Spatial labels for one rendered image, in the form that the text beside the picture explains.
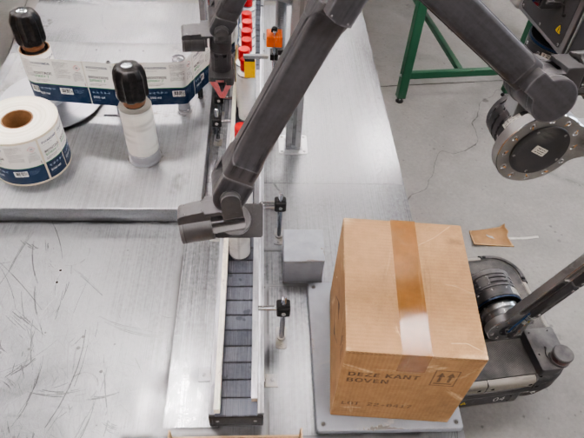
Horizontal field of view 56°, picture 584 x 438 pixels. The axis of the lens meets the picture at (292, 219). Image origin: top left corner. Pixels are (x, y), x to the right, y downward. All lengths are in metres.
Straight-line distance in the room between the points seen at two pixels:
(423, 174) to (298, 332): 1.80
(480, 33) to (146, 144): 0.95
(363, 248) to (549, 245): 1.85
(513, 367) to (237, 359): 1.15
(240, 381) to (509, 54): 0.78
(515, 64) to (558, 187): 2.24
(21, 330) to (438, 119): 2.56
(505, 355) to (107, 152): 1.47
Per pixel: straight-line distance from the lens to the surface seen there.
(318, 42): 0.82
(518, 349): 2.13
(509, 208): 2.93
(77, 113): 1.80
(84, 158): 1.65
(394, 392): 1.09
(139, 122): 1.49
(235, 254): 1.32
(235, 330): 1.23
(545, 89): 0.96
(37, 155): 1.56
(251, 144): 0.88
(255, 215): 1.07
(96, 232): 1.52
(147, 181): 1.54
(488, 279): 2.04
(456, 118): 3.37
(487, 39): 0.91
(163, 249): 1.44
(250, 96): 1.66
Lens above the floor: 1.94
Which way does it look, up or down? 48 degrees down
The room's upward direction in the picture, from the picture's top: 4 degrees clockwise
